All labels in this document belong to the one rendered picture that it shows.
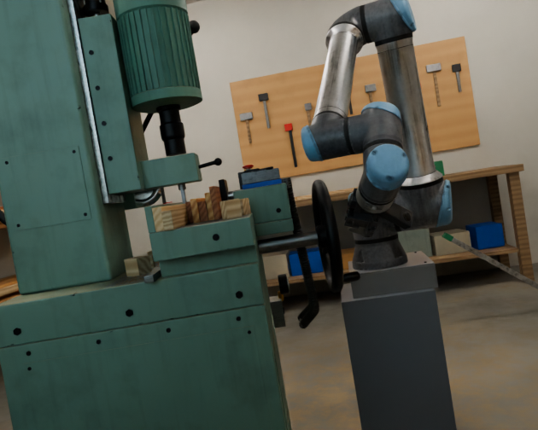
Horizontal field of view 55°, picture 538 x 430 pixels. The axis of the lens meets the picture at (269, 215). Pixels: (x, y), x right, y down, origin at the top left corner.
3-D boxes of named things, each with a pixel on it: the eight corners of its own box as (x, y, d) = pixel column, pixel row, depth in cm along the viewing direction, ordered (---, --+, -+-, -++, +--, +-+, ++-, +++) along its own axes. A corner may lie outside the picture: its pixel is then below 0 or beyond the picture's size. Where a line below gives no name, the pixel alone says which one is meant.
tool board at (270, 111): (481, 144, 426) (464, 35, 422) (245, 183, 454) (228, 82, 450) (479, 144, 430) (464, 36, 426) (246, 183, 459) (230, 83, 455)
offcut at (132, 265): (126, 276, 123) (123, 259, 123) (139, 272, 127) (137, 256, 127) (139, 276, 121) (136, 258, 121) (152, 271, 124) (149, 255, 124)
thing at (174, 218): (173, 229, 105) (170, 210, 104) (164, 230, 105) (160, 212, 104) (209, 215, 171) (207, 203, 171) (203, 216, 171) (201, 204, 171)
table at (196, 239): (300, 238, 106) (295, 209, 105) (153, 262, 106) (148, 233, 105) (287, 221, 166) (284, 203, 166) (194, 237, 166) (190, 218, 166)
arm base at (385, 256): (353, 263, 192) (348, 236, 191) (405, 256, 188) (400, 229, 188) (352, 272, 173) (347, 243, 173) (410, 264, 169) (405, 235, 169)
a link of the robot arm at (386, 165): (410, 141, 112) (413, 181, 108) (396, 170, 123) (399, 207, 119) (366, 138, 112) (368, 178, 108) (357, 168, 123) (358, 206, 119)
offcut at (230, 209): (228, 219, 110) (225, 200, 110) (222, 219, 113) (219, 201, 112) (242, 217, 112) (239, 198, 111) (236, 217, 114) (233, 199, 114)
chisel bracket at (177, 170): (200, 186, 127) (194, 152, 126) (143, 195, 127) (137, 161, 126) (203, 186, 134) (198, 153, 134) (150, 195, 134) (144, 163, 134)
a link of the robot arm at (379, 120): (347, 104, 121) (347, 148, 116) (396, 93, 117) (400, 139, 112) (358, 126, 129) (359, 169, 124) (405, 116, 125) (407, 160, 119)
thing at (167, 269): (258, 261, 111) (254, 243, 111) (161, 277, 111) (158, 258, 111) (260, 243, 151) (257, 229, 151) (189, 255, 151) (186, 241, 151)
